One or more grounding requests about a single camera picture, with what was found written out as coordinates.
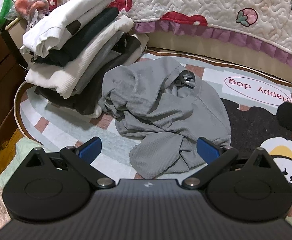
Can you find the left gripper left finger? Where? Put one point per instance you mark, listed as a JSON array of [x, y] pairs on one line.
[[80, 159]]

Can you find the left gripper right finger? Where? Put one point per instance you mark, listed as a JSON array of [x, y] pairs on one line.
[[217, 159]]

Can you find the grey knit sweater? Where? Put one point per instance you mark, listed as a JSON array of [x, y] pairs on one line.
[[168, 108]]

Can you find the checkered happy dog rug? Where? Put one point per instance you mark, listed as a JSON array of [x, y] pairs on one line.
[[250, 97]]

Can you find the dark grey folded garment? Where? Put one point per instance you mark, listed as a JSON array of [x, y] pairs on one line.
[[121, 49]]

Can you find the light green blanket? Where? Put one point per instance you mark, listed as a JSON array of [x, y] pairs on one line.
[[22, 149]]

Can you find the beige bed base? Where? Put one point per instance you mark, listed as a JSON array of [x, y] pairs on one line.
[[222, 51]]

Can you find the cream folded ribbed garment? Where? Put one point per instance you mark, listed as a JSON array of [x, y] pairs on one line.
[[64, 79]]

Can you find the white quilted bear bedspread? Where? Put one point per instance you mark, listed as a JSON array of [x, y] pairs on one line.
[[262, 25]]

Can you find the white folded garment top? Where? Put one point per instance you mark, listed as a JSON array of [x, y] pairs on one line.
[[55, 29]]

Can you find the black folded garment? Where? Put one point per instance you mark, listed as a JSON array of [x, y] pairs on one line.
[[74, 46]]

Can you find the pink plush toy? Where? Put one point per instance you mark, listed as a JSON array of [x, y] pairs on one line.
[[30, 9]]

